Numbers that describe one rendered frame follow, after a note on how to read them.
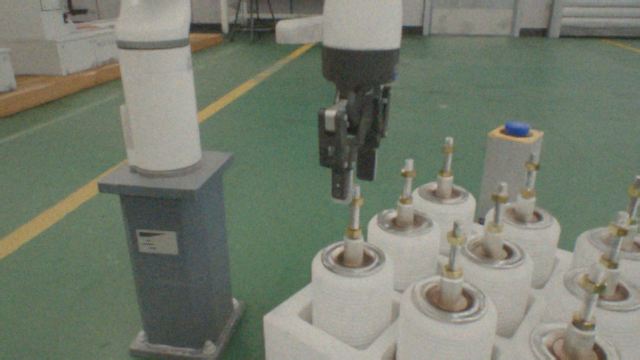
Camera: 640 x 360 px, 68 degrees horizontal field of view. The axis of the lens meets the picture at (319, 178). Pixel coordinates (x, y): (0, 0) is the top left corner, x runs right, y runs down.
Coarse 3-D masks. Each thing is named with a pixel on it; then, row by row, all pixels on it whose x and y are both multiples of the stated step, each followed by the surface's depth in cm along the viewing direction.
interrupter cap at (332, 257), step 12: (324, 252) 56; (336, 252) 56; (372, 252) 56; (324, 264) 53; (336, 264) 54; (348, 264) 54; (360, 264) 54; (372, 264) 53; (384, 264) 54; (348, 276) 52; (360, 276) 52
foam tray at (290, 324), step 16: (560, 256) 69; (304, 288) 62; (544, 288) 62; (288, 304) 59; (304, 304) 59; (528, 304) 61; (544, 304) 59; (272, 320) 56; (288, 320) 56; (304, 320) 59; (528, 320) 56; (272, 336) 56; (288, 336) 54; (304, 336) 53; (320, 336) 53; (384, 336) 53; (496, 336) 53; (272, 352) 58; (288, 352) 55; (304, 352) 53; (320, 352) 52; (336, 352) 51; (352, 352) 51; (368, 352) 51; (384, 352) 51; (496, 352) 52; (512, 352) 51
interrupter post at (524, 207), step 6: (522, 198) 63; (528, 198) 63; (534, 198) 63; (516, 204) 65; (522, 204) 63; (528, 204) 63; (534, 204) 63; (516, 210) 65; (522, 210) 64; (528, 210) 63; (516, 216) 65; (522, 216) 64; (528, 216) 64
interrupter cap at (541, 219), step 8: (504, 208) 67; (512, 208) 67; (536, 208) 67; (504, 216) 64; (512, 216) 65; (536, 216) 65; (544, 216) 64; (552, 216) 64; (512, 224) 62; (520, 224) 62; (528, 224) 62; (536, 224) 62; (544, 224) 62; (552, 224) 63
